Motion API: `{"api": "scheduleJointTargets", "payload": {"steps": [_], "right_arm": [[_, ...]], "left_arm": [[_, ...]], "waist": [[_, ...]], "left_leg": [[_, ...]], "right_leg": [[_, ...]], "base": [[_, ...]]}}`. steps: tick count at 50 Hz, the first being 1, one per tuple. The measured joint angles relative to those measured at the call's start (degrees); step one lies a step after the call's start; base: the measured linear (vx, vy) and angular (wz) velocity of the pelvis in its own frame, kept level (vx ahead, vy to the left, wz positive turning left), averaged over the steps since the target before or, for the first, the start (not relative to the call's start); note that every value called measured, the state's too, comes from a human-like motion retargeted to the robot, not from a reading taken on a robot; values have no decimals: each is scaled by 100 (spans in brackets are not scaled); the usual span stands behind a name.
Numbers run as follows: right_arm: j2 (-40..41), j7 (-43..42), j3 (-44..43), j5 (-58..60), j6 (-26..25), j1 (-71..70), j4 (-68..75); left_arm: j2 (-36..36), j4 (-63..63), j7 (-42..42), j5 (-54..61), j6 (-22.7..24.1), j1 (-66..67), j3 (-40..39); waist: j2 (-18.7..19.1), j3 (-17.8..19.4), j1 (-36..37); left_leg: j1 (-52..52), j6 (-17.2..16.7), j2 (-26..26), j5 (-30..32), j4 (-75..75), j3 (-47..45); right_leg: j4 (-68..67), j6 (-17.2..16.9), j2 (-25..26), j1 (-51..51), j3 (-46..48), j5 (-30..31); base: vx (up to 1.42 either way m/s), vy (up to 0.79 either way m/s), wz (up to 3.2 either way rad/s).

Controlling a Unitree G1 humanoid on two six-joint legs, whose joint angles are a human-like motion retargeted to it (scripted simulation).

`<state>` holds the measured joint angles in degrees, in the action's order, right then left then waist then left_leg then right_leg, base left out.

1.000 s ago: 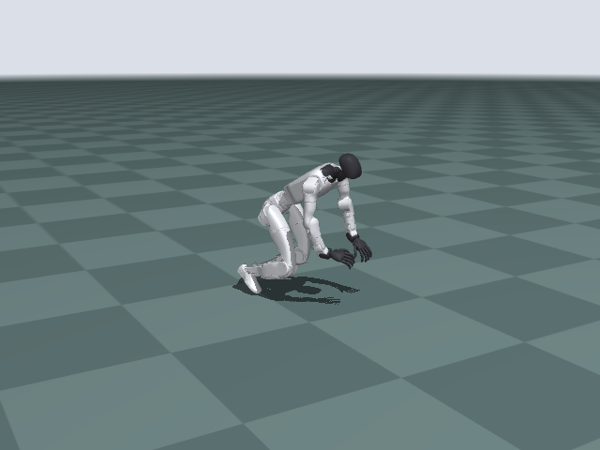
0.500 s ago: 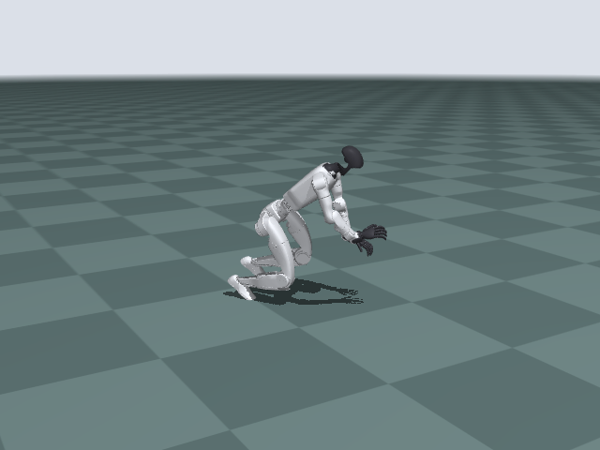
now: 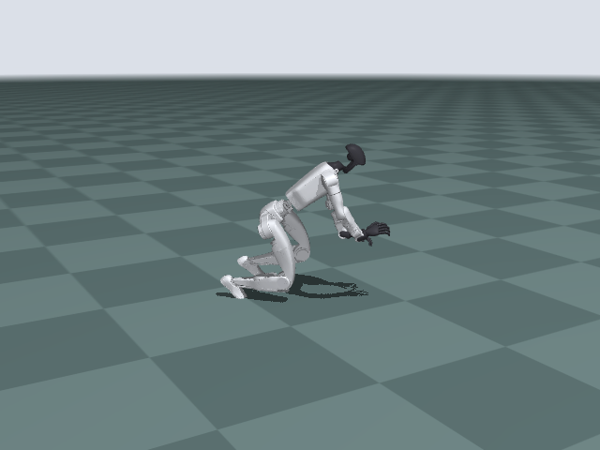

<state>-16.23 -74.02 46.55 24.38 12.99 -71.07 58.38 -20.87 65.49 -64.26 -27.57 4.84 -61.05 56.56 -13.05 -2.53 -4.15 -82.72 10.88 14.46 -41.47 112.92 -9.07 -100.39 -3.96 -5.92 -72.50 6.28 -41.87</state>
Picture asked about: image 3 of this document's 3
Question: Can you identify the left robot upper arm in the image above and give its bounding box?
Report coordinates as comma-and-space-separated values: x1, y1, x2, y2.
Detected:
325, 194, 334, 210

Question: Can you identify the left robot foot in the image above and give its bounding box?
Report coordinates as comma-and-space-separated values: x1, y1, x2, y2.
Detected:
237, 256, 264, 276

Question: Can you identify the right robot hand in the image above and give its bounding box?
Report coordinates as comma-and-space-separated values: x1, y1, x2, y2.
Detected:
357, 221, 390, 242

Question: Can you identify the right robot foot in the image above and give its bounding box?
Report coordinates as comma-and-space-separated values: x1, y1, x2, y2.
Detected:
220, 275, 247, 299

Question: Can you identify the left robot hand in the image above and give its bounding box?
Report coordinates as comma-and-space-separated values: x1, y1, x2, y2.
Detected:
339, 231, 372, 246

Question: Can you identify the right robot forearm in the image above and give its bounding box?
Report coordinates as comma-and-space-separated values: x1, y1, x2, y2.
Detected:
342, 207, 364, 242

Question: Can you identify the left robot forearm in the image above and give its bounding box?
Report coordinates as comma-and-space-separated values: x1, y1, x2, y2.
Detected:
331, 211, 347, 239

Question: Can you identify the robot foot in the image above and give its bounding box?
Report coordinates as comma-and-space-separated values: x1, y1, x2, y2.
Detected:
237, 256, 264, 276
220, 275, 247, 299

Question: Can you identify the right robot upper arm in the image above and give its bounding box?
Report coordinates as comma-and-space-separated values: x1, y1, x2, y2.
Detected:
321, 171, 346, 220

